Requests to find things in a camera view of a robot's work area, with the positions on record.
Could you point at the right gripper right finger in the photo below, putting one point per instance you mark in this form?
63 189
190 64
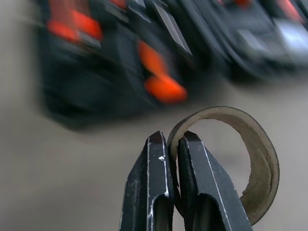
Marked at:
204 192

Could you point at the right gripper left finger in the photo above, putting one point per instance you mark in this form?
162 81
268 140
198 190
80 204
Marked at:
149 183

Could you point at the black tape roll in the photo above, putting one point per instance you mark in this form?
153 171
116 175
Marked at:
263 168

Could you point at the long black orange screwdriver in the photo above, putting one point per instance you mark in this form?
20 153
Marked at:
161 89

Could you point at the short black orange screwdriver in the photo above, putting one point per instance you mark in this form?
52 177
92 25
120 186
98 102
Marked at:
74 26

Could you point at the black tool case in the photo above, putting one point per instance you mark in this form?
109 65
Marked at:
96 91

